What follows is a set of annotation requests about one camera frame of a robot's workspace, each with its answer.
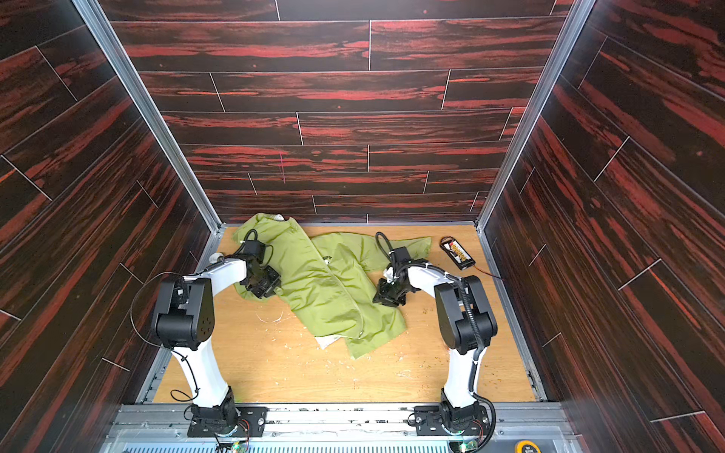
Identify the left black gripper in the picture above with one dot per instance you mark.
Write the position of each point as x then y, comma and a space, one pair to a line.
262, 280

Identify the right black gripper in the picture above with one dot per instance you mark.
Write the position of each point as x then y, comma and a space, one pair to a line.
391, 291

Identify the green zip-up jacket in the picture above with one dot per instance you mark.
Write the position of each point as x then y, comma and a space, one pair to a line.
325, 282

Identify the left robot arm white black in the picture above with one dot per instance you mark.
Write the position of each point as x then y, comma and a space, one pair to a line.
183, 322

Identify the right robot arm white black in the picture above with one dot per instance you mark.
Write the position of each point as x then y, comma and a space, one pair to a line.
467, 325

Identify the black battery pack with label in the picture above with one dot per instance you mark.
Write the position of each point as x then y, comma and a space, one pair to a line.
457, 253

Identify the yellow round tape measure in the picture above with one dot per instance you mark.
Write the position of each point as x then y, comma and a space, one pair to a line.
527, 446

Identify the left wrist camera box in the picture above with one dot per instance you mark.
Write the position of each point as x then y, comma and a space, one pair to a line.
253, 250

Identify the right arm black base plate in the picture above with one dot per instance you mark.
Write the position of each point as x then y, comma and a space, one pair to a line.
442, 420

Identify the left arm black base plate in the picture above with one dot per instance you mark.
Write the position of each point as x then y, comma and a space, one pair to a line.
242, 421

